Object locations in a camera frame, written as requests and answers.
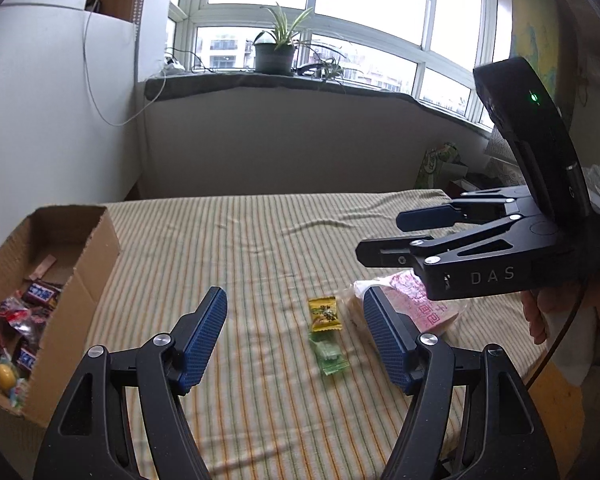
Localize white lace cloth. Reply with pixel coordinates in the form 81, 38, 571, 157
482, 125, 527, 192

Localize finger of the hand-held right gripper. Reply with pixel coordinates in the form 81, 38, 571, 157
396, 187, 533, 233
356, 215, 528, 268

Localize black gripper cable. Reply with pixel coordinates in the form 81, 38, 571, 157
526, 277, 592, 392

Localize white cable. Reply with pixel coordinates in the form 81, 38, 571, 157
82, 0, 169, 127

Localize green patterned bag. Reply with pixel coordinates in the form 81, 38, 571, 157
415, 142, 469, 190

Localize green spider plant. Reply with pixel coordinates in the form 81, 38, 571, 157
252, 2, 326, 53

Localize white framed window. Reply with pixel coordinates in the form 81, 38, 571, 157
167, 0, 513, 128

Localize pink white snack packet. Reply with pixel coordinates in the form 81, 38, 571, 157
347, 269, 463, 337

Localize yellow candy packet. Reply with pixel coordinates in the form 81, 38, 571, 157
307, 296, 343, 332

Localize brown cardboard box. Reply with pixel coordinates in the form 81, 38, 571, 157
0, 204, 122, 428

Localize brown snack stick packet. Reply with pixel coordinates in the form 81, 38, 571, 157
29, 255, 57, 281

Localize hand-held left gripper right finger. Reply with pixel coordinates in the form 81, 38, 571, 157
362, 285, 561, 480

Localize small trailing plant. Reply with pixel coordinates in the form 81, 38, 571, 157
297, 45, 362, 83

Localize striped bed sheet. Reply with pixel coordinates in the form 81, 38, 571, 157
0, 189, 551, 480

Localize black plant pot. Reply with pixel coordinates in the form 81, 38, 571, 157
254, 42, 297, 75

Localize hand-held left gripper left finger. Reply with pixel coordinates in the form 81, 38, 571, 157
32, 286, 229, 480

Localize dark wooden side table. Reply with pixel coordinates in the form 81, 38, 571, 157
447, 175, 492, 199

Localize dark red snack packet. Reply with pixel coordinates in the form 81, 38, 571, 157
0, 296, 33, 332
16, 307, 52, 347

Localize person's right hand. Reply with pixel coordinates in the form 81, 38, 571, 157
520, 286, 557, 346

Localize wall map poster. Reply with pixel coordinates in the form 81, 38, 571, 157
510, 0, 581, 126

